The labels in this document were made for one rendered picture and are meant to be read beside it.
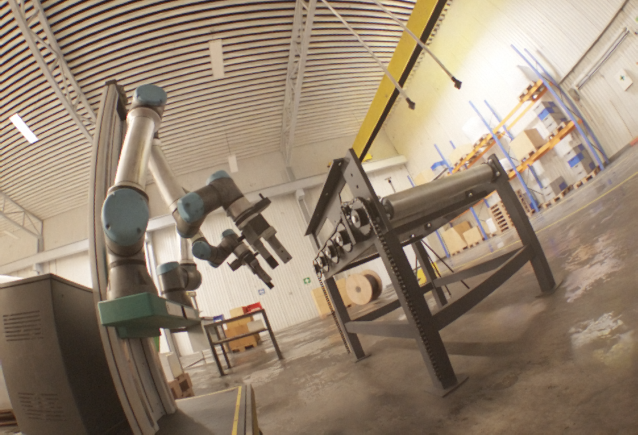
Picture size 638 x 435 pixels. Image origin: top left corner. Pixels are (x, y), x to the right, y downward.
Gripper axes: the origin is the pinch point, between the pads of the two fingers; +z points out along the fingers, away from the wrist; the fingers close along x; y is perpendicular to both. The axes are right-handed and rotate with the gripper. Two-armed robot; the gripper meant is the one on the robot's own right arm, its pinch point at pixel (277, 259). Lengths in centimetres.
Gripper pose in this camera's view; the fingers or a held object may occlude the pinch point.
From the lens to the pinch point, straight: 79.2
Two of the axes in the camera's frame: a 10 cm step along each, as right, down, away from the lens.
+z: 6.3, 7.8, -0.4
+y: -6.7, 5.1, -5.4
